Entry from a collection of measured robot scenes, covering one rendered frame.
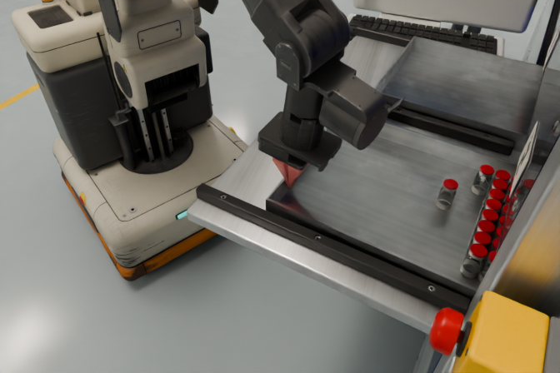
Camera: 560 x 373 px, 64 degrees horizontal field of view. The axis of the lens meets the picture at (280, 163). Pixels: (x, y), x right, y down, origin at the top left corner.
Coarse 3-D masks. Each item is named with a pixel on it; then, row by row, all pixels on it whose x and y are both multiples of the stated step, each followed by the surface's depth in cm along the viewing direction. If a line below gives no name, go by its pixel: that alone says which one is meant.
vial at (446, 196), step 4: (444, 188) 64; (440, 192) 65; (444, 192) 65; (448, 192) 64; (452, 192) 64; (440, 196) 66; (444, 196) 65; (448, 196) 65; (452, 196) 65; (440, 200) 66; (444, 200) 65; (448, 200) 65; (452, 200) 65; (436, 204) 67; (440, 204) 66; (444, 204) 66; (448, 204) 66; (440, 208) 67; (444, 208) 66; (448, 208) 66
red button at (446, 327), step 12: (444, 312) 40; (456, 312) 40; (432, 324) 41; (444, 324) 39; (456, 324) 39; (432, 336) 40; (444, 336) 39; (456, 336) 39; (432, 348) 40; (444, 348) 39
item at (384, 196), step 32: (384, 128) 78; (352, 160) 75; (384, 160) 75; (416, 160) 75; (448, 160) 75; (480, 160) 72; (288, 192) 69; (320, 192) 69; (352, 192) 69; (384, 192) 69; (416, 192) 69; (320, 224) 61; (352, 224) 65; (384, 224) 65; (416, 224) 65; (448, 224) 65; (384, 256) 58; (416, 256) 60; (448, 256) 60; (448, 288) 55
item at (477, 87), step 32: (416, 64) 98; (448, 64) 98; (480, 64) 97; (512, 64) 94; (384, 96) 84; (416, 96) 89; (448, 96) 89; (480, 96) 89; (512, 96) 89; (480, 128) 78; (512, 128) 81
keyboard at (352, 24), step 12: (360, 24) 125; (372, 24) 127; (384, 24) 125; (396, 24) 125; (408, 24) 125; (420, 24) 125; (408, 36) 120; (420, 36) 120; (432, 36) 119; (444, 36) 120; (456, 36) 120; (468, 36) 121; (480, 36) 120; (492, 36) 120; (480, 48) 115; (492, 48) 115
